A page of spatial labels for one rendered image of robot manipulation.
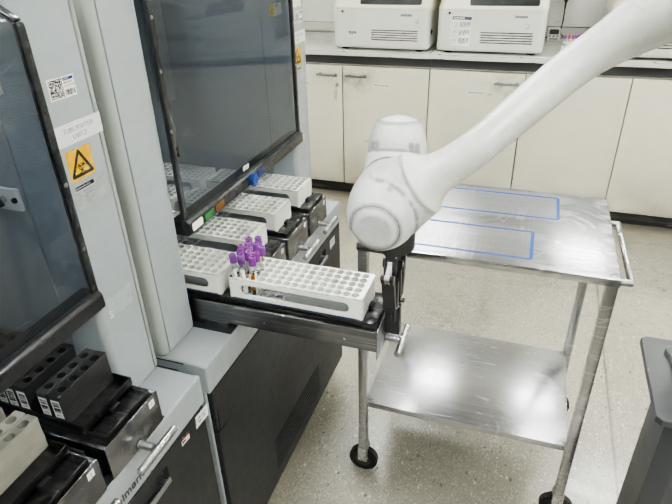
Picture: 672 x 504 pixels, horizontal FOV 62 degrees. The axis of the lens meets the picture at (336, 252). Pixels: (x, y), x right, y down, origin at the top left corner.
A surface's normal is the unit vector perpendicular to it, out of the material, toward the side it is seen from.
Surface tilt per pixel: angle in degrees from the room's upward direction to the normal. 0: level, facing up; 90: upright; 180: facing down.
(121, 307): 90
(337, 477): 0
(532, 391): 0
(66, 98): 90
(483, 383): 0
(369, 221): 99
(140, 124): 90
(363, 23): 90
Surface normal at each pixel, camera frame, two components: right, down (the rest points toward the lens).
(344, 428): -0.03, -0.87
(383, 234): -0.35, 0.54
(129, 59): 0.95, 0.14
